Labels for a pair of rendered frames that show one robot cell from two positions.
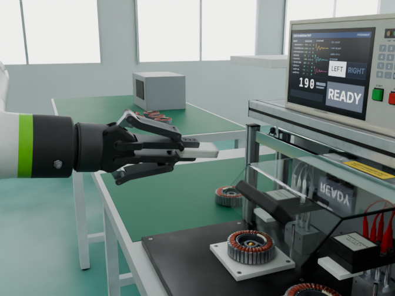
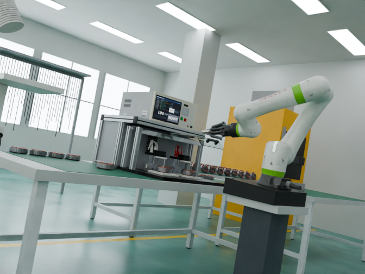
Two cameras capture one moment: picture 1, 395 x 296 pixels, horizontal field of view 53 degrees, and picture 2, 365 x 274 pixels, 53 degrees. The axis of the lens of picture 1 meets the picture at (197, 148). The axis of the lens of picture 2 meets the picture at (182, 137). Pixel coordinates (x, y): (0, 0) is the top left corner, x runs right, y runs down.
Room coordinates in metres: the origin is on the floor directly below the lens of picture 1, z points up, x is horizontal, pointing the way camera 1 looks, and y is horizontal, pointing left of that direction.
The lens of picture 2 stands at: (1.75, 2.15, 0.91)
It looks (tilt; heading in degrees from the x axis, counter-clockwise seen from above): 3 degrees up; 247
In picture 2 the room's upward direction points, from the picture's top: 10 degrees clockwise
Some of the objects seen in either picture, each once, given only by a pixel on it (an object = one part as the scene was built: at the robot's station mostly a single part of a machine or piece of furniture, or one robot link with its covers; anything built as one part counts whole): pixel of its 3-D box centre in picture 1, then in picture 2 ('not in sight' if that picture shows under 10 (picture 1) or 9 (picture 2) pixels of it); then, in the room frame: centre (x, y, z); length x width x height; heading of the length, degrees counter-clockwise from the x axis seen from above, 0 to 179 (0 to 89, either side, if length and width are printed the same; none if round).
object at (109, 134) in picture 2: not in sight; (108, 143); (1.19, -0.43, 0.91); 0.28 x 0.03 x 0.32; 111
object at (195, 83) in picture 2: not in sight; (189, 118); (-1.03, -4.09, 1.65); 0.50 x 0.45 x 3.30; 111
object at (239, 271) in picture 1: (250, 255); (163, 173); (0.86, -0.13, 0.78); 0.15 x 0.15 x 0.01; 21
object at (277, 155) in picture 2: not in sight; (276, 158); (0.47, 0.52, 0.99); 0.16 x 0.13 x 0.19; 37
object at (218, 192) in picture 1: (231, 195); (105, 166); (1.25, -0.12, 0.77); 0.11 x 0.11 x 0.04
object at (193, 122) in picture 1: (133, 157); not in sight; (3.03, 0.51, 0.38); 1.85 x 1.10 x 0.75; 21
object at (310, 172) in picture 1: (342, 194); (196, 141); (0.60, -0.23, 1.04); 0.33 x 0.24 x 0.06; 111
